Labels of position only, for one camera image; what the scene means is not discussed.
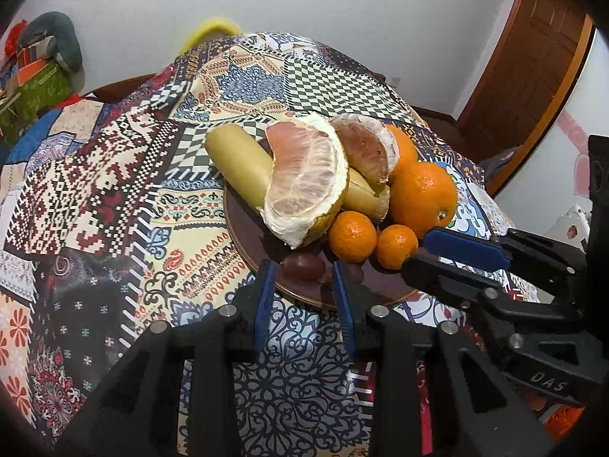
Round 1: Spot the small mandarin orange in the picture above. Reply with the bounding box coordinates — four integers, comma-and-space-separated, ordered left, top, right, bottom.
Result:
327, 211, 377, 263
376, 224, 418, 270

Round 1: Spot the large orange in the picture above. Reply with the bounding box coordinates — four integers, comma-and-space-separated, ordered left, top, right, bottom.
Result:
386, 125, 418, 185
389, 162, 458, 240

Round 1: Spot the peeled pomelo segment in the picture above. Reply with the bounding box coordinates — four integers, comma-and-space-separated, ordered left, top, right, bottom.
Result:
330, 113, 400, 184

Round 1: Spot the large pomelo wedge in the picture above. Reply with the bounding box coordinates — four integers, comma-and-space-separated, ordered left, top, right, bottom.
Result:
261, 113, 349, 250

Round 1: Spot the orange yellow blanket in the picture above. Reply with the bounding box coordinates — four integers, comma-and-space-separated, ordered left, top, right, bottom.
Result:
516, 386, 585, 443

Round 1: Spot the dark purple plate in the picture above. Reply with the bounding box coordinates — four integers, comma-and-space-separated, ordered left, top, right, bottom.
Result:
223, 185, 419, 310

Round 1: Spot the brown wooden door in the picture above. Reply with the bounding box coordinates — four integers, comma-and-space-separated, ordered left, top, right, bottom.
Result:
457, 0, 595, 196

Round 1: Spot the patchwork patterned tablecloth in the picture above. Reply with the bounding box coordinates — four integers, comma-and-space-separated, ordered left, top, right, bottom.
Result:
1, 32, 511, 450

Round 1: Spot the green storage box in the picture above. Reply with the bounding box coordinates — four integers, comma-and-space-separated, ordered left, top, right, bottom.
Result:
1, 63, 73, 147

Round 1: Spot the yellow fuzzy cushion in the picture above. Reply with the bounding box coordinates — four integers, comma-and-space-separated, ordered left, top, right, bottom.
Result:
179, 17, 242, 55

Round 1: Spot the teal plush toy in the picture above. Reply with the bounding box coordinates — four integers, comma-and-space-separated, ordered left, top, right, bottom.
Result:
18, 11, 83, 73

